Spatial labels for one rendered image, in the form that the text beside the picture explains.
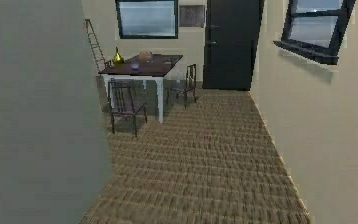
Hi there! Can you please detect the dark wood white-legged table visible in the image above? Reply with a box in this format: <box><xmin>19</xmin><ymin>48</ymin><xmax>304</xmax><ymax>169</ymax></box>
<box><xmin>98</xmin><ymin>53</ymin><xmax>184</xmax><ymax>125</ymax></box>

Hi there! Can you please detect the brown bowl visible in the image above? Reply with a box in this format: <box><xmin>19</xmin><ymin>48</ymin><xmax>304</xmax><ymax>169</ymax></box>
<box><xmin>138</xmin><ymin>51</ymin><xmax>154</xmax><ymax>63</ymax></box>

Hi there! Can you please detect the golden vase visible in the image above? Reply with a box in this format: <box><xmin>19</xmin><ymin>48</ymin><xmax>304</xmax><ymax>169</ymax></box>
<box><xmin>112</xmin><ymin>46</ymin><xmax>125</xmax><ymax>66</ymax></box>

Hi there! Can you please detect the black room door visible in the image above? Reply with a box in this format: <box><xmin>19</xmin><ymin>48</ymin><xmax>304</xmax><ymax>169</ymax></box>
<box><xmin>202</xmin><ymin>0</ymin><xmax>265</xmax><ymax>91</ymax></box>

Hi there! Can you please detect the grey framed picture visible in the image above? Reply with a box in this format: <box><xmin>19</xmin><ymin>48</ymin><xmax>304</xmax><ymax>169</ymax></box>
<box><xmin>178</xmin><ymin>4</ymin><xmax>206</xmax><ymax>28</ymax></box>

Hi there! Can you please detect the black framed window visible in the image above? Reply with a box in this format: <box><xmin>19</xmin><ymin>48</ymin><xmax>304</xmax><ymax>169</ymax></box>
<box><xmin>273</xmin><ymin>0</ymin><xmax>357</xmax><ymax>66</ymax></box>
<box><xmin>114</xmin><ymin>0</ymin><xmax>180</xmax><ymax>40</ymax></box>

